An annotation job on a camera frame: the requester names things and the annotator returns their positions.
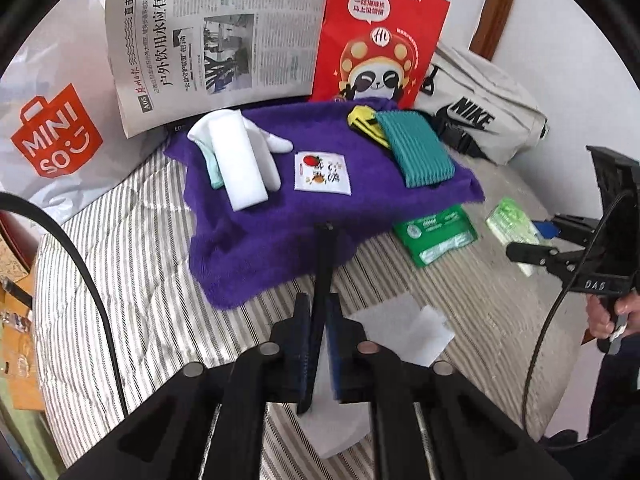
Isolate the white glove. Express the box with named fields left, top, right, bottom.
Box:
left=187, top=112, right=294, bottom=193

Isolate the mint green cloth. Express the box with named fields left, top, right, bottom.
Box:
left=197, top=140, right=226, bottom=191

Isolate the folded newspaper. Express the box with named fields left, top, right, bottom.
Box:
left=104, top=0, right=332, bottom=140

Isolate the yellow zip pouch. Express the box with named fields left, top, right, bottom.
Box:
left=347, top=105, right=393, bottom=148

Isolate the white paper sheet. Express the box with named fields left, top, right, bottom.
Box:
left=302, top=292, right=451, bottom=461

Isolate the brown wooden bed post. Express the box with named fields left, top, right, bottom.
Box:
left=470, top=0, right=523, bottom=61

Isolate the person's right hand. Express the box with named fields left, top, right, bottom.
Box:
left=586, top=290, right=640, bottom=341

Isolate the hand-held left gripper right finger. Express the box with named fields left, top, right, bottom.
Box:
left=325, top=294, right=571, bottom=480

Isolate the purple towel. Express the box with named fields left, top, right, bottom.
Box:
left=165, top=97, right=486, bottom=311

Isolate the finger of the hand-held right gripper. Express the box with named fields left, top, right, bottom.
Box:
left=532, top=215, right=603, bottom=248
left=506, top=242, right=581, bottom=273

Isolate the wooden bedside furniture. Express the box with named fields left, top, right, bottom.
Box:
left=0, top=210, right=48, bottom=413

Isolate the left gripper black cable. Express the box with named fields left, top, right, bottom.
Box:
left=0, top=191, right=132, bottom=416

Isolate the white canvas waist bag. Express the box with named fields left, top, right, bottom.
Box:
left=415, top=42, right=550, bottom=166

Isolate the white foam block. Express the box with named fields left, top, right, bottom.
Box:
left=207, top=112, right=269, bottom=212

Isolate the red panda print paper bag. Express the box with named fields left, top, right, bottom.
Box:
left=310, top=0, right=451, bottom=111

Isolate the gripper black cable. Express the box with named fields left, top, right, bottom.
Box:
left=0, top=191, right=132, bottom=416
left=520, top=190, right=638, bottom=443

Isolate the green tissue packet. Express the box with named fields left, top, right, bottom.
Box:
left=392, top=205, right=479, bottom=268

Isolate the white plastic shopping bag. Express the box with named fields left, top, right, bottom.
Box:
left=0, top=40, right=171, bottom=223

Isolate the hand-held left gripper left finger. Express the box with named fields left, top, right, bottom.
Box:
left=60, top=292, right=313, bottom=480

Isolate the striped bed quilt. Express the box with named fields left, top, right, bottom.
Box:
left=32, top=150, right=608, bottom=480

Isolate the teal striped cloth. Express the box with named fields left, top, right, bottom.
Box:
left=375, top=109, right=457, bottom=189

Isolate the person's dark clothing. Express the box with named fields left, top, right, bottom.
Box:
left=542, top=330, right=640, bottom=480

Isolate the white strawberry print sachet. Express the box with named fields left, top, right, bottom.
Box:
left=293, top=151, right=352, bottom=196

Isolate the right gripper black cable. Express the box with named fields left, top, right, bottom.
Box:
left=520, top=190, right=638, bottom=443

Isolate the light green wipes packet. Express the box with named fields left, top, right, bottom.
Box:
left=485, top=197, right=553, bottom=277

